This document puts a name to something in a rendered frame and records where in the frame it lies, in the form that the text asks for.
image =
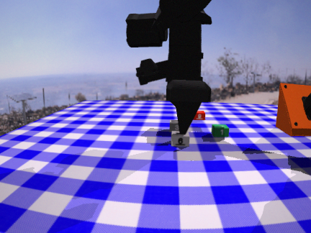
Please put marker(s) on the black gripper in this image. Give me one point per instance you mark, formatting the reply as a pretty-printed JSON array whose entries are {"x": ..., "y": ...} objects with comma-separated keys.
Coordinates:
[{"x": 188, "y": 90}]

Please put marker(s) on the green block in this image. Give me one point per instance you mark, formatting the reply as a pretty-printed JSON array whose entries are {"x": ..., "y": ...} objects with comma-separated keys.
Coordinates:
[{"x": 220, "y": 130}]

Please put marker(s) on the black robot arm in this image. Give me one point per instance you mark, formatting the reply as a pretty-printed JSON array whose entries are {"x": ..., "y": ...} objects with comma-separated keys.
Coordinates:
[{"x": 183, "y": 18}]

